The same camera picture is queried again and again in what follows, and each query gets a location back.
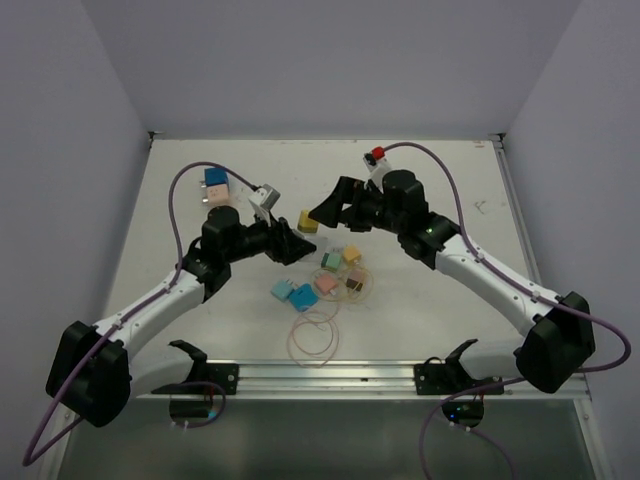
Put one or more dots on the pink charger brown band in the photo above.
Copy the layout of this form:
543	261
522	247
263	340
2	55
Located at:
356	279

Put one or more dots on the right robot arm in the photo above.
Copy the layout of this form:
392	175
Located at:
555	337

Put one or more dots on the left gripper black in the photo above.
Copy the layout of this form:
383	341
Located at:
284	243

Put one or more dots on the aluminium rail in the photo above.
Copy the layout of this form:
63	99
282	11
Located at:
497	141
341	379

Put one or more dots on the aluminium front rail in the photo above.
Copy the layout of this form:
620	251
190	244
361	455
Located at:
341	379

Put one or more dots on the aluminium right side rail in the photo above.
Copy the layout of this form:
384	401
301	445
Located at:
497	141

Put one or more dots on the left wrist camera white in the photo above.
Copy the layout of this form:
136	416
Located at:
263	200

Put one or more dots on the light cyan USB charger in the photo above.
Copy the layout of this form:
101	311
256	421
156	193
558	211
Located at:
282	290

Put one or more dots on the mint green USB charger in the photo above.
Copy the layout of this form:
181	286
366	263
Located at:
331	261

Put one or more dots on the pink cube socket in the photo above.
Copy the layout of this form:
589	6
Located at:
216	195

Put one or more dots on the dark blue cube socket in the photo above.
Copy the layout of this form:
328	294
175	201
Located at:
215	176

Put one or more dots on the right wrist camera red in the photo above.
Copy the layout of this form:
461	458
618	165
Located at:
377	165

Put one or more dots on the right black base bracket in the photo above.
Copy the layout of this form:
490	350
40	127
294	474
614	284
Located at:
446	377

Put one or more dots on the left black base bracket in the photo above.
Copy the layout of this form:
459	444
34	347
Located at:
225	375

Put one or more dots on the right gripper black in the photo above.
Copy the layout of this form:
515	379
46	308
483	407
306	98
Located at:
331	210

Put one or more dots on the yellow top plug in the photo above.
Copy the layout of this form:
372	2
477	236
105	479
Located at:
306	224

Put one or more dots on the yellow USB charger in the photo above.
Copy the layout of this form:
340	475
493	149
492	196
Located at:
351	255

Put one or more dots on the white cube socket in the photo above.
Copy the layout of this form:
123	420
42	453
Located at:
324	245

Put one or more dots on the salmon pink USB charger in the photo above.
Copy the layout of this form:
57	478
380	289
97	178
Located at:
326	284

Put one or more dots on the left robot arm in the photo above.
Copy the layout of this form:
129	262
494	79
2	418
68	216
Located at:
94	372

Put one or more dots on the bright blue plug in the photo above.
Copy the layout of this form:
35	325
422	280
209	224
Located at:
303	298

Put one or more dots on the black base bracket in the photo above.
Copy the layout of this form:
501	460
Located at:
225	375
446	377

